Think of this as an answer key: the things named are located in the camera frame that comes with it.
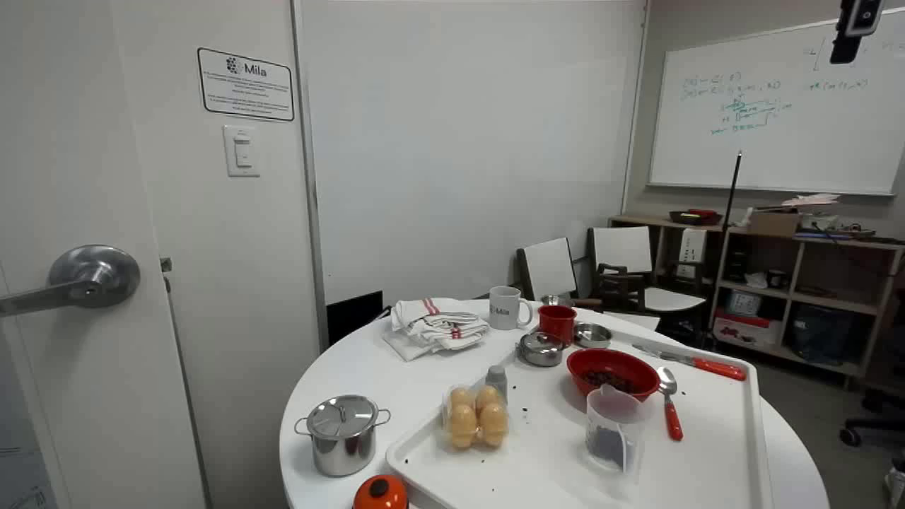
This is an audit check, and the clear plastic jug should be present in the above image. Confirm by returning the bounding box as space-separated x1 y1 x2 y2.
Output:
579 380 654 477

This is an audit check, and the red plastic bowl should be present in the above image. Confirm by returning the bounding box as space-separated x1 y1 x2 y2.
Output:
564 347 661 412

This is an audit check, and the small lidded steel bowl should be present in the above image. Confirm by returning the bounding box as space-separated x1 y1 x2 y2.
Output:
514 328 569 371

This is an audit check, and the whiteboard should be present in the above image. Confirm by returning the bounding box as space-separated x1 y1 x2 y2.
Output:
647 7 905 197

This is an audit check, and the thin black pole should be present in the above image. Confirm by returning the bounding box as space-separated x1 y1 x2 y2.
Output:
718 151 748 286

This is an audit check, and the small cardboard box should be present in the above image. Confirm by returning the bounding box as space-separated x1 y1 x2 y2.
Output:
743 207 804 238

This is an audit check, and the wooden shelf unit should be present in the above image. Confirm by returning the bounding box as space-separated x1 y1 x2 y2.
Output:
609 208 905 385

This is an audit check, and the black storage bin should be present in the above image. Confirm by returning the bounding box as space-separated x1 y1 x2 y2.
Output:
787 306 866 368

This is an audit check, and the white-backed black chair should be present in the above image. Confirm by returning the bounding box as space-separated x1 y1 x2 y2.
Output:
520 235 579 306
589 222 657 313

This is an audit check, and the red white storage box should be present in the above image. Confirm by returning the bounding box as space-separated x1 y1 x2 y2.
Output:
714 307 787 352

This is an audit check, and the small white round table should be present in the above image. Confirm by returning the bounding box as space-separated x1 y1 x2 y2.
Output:
644 286 711 315

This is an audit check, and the black office chair base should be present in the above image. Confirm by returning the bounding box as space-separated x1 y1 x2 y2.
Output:
837 389 905 448

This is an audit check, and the red cup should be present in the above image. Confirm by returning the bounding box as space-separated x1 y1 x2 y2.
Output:
535 303 579 344

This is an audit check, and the white mug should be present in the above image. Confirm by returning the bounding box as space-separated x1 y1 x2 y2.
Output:
486 283 535 332

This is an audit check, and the small steel shaker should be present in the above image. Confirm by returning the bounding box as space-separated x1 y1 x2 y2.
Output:
484 362 509 399

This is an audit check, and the white red-striped cloth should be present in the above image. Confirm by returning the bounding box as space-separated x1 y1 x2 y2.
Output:
383 293 492 365

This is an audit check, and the white plastic tray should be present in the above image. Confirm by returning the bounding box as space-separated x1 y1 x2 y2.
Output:
384 313 774 509

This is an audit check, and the bag of yellow buns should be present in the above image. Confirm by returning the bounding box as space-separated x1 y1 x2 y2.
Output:
439 379 514 453

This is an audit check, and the steel pot with lid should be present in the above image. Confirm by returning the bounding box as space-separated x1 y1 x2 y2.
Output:
291 392 393 481

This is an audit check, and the orange round toy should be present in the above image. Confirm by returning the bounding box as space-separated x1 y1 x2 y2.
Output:
352 471 412 509

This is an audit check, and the white door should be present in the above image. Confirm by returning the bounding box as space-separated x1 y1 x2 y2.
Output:
0 0 207 509

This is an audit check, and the red-handled knife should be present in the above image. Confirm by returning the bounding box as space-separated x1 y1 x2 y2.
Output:
630 335 752 385

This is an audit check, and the red-handled metal spoon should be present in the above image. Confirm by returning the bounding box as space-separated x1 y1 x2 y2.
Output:
657 365 687 446

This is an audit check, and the black box by wall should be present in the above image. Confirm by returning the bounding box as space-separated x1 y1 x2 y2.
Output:
326 287 388 349

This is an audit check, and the white wall sign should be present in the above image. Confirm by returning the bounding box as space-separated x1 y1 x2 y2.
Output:
195 44 296 125

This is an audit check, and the white light switch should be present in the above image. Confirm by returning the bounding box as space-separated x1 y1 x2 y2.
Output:
221 125 264 181

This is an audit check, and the silver door lever handle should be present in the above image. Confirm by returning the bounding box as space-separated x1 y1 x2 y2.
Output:
0 241 144 318

